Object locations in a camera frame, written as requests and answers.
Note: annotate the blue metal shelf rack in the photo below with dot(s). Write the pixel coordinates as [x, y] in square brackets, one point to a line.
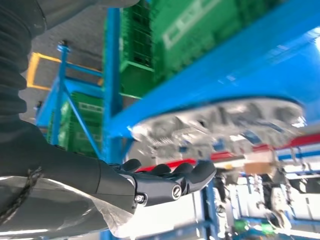
[250, 66]

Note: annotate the green plastic crate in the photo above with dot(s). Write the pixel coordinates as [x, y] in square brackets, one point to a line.
[77, 142]
[237, 20]

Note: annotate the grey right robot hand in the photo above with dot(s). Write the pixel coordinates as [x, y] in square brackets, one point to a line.
[75, 172]

